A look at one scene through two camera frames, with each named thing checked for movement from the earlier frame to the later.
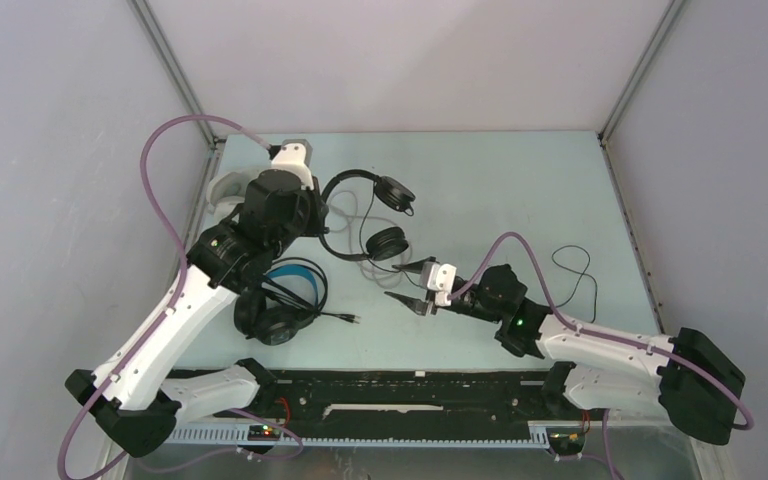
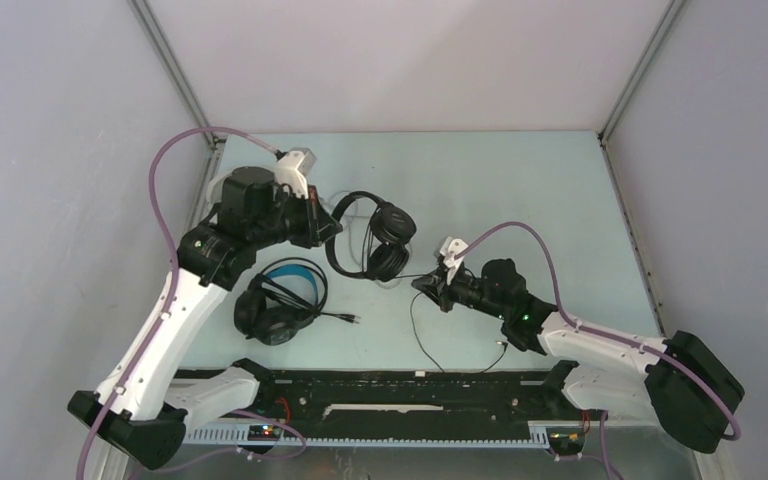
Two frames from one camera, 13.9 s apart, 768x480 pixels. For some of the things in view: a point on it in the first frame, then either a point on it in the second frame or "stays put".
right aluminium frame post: [668, 17] stays put
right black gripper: [419, 307] → [437, 287]
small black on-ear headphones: [387, 244] → [387, 237]
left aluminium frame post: [189, 95] stays put
